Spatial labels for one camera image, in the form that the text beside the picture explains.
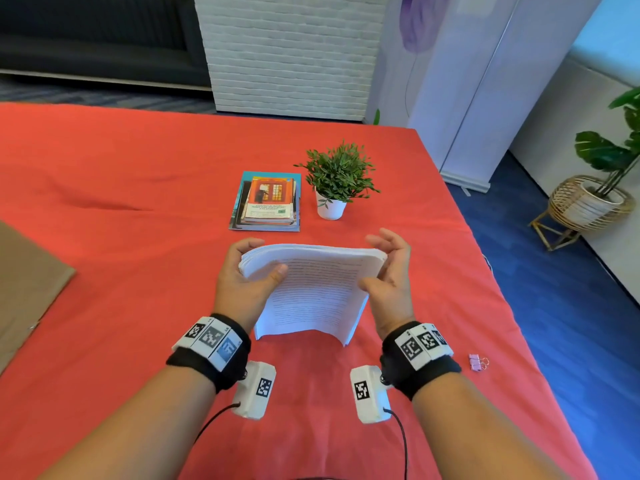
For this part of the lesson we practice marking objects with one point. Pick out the person's right hand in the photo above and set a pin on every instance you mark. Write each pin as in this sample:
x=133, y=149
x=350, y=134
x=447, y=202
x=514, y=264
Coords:
x=395, y=294

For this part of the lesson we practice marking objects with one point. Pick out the person's left hand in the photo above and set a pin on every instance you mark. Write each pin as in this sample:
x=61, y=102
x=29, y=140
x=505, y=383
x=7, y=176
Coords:
x=235, y=294

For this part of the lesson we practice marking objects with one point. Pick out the person's left thumb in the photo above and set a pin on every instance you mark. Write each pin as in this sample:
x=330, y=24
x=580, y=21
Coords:
x=272, y=278

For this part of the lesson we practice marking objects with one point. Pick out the person's right thumb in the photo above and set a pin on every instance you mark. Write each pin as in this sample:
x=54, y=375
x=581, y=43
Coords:
x=371, y=284

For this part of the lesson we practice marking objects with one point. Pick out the white printed paper stack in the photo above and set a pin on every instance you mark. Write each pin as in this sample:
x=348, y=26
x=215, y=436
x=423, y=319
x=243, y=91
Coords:
x=312, y=289

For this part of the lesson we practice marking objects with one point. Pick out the person's right forearm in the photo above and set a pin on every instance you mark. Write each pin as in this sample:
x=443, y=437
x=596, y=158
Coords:
x=475, y=434

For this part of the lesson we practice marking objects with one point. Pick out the person's left forearm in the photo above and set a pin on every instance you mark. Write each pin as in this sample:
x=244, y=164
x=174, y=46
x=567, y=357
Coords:
x=145, y=429

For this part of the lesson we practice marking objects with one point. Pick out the large blue book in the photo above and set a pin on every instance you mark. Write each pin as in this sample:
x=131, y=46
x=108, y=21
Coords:
x=236, y=209

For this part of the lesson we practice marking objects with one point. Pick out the black right wristband with markers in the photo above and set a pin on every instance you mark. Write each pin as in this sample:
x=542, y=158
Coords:
x=420, y=354

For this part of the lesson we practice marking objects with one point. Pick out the black wristband with markers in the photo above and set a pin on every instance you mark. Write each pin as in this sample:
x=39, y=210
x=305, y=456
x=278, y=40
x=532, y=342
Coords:
x=210, y=344
x=420, y=354

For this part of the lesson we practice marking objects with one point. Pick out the orange cover book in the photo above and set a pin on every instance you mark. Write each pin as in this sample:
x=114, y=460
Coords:
x=270, y=192

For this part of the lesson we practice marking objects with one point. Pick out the black left wristband with markers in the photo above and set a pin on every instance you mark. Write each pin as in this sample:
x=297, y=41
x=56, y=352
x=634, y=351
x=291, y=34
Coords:
x=210, y=344

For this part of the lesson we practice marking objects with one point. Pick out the small green plant white pot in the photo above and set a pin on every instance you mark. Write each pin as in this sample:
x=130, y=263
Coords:
x=340, y=174

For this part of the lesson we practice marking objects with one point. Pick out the pink binder clip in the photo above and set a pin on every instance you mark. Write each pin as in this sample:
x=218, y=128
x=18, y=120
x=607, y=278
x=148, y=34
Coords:
x=475, y=361

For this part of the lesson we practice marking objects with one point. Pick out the red tablecloth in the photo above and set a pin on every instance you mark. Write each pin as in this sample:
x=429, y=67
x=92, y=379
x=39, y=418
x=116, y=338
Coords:
x=125, y=194

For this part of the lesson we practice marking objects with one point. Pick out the wicker basket plant stand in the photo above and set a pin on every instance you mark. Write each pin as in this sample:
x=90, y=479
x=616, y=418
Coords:
x=565, y=204

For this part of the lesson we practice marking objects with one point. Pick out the white roll-up banner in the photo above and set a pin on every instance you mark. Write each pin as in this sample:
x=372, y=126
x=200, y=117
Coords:
x=465, y=84

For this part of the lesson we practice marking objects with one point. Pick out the white brick column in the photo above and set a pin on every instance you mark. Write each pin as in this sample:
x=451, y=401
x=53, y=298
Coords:
x=290, y=54

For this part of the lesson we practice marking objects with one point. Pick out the brown cardboard sheet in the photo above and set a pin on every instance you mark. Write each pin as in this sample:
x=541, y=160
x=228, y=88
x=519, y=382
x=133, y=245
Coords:
x=27, y=289

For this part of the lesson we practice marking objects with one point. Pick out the large leafy plant white pot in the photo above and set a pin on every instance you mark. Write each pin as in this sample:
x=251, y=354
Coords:
x=602, y=152

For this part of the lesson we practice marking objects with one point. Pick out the black sofa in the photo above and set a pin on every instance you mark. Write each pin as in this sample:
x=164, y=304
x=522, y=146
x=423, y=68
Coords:
x=100, y=49

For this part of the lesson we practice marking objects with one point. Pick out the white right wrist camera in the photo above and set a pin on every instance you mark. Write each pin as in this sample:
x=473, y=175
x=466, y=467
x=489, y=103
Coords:
x=369, y=394

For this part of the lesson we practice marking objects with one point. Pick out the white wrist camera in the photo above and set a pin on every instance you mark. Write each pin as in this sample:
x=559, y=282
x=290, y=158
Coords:
x=255, y=389
x=369, y=394

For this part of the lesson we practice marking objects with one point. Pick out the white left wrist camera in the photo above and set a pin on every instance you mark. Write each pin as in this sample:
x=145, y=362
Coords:
x=255, y=389

